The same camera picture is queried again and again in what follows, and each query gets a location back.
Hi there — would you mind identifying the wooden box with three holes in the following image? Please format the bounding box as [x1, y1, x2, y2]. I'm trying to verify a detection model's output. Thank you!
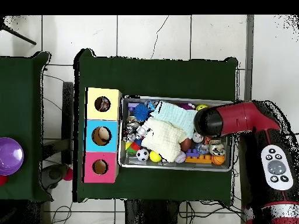
[82, 87, 123, 184]

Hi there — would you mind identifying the multicolour rope toy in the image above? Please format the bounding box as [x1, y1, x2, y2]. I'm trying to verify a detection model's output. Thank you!
[95, 96, 111, 112]

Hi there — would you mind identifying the crushed silver can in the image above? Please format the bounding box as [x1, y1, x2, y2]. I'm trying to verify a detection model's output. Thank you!
[192, 132, 204, 144]

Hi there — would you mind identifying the cream waffle cloth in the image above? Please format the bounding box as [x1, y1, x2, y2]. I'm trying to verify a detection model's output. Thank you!
[141, 116, 187, 163]

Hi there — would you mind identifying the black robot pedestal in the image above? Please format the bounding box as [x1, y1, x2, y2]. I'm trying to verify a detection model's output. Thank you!
[124, 199, 180, 224]

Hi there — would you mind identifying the dark green side tablecloth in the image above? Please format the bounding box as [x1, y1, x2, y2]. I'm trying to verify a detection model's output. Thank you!
[0, 51, 53, 202]

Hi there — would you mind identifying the thin black rod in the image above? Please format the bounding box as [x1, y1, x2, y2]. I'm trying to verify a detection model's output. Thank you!
[0, 23, 37, 46]

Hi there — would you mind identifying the purple plastic bowl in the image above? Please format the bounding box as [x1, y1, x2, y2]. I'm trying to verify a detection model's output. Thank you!
[0, 136, 25, 176]

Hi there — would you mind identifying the small orange basketball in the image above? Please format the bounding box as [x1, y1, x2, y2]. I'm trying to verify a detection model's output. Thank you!
[211, 153, 225, 166]

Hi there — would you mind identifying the shallow clear mesh bin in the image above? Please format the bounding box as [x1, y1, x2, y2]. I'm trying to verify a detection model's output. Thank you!
[117, 95, 235, 172]

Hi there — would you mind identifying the blue spiky ball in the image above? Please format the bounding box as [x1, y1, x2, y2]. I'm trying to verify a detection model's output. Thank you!
[133, 103, 151, 122]

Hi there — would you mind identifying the orange building block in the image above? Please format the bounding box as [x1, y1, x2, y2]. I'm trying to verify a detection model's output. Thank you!
[185, 153, 212, 164]

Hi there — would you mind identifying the small brown football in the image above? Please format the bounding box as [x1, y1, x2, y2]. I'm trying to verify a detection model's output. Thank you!
[180, 138, 193, 152]

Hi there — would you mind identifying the small soccer ball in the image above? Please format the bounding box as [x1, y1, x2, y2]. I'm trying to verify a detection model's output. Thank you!
[135, 148, 150, 162]

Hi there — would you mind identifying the mint waffle cloth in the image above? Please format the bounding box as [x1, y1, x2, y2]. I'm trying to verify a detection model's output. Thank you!
[150, 100, 199, 139]

